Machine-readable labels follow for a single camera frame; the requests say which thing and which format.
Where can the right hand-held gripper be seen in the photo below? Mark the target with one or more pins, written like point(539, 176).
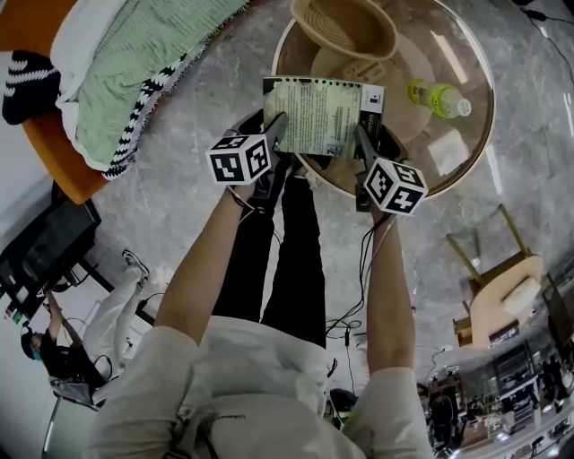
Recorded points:
point(394, 188)

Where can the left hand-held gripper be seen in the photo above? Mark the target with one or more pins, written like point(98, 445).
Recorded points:
point(237, 163)

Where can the green printed magazine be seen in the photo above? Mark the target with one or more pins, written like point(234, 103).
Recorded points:
point(318, 116)

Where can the orange sofa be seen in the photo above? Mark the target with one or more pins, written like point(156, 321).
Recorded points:
point(58, 166)

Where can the person's right forearm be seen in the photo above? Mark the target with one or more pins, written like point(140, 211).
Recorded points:
point(390, 291)

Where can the person's left forearm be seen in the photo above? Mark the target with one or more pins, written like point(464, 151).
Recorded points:
point(202, 269)

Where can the round glass coffee table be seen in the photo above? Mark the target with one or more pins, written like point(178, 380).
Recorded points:
point(475, 89)

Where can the small white box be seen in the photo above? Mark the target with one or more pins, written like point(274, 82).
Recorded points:
point(448, 152)

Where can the yellow-green drink bottle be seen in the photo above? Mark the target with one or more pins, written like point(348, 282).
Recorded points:
point(437, 98)

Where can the tan woven basket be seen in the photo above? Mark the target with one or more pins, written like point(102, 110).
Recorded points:
point(345, 31)

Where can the person's black trousers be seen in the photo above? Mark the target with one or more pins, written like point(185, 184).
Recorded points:
point(296, 269)

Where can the green knitted blanket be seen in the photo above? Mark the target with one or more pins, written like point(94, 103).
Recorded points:
point(134, 58)

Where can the wooden stool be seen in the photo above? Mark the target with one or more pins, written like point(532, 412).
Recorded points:
point(493, 291)

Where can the white fleece blanket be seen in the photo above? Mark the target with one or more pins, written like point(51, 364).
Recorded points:
point(76, 58)

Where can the white foam block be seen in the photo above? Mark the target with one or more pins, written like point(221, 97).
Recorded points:
point(520, 296)

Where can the blue box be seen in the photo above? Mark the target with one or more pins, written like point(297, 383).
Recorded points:
point(504, 336)

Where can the person's grey sweatshirt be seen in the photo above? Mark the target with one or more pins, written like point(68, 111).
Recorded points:
point(260, 381)

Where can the black glass-door cabinet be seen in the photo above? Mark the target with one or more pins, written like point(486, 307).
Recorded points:
point(40, 255)

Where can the black metal rack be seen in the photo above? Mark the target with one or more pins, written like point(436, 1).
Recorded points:
point(515, 394)

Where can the grey chair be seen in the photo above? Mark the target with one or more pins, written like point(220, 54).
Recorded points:
point(72, 392)

